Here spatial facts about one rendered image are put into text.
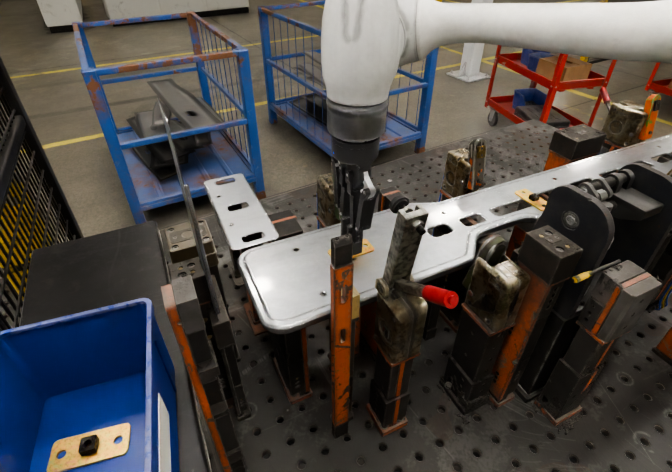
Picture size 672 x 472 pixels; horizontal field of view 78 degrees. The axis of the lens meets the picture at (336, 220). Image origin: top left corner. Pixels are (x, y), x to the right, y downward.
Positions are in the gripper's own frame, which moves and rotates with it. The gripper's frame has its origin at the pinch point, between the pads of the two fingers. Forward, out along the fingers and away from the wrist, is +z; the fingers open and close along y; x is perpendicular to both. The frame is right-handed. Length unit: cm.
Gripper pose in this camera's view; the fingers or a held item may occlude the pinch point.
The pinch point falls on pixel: (351, 235)
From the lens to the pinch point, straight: 76.3
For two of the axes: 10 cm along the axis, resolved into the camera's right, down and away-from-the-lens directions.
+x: -9.0, 2.5, -3.5
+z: -0.1, 8.0, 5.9
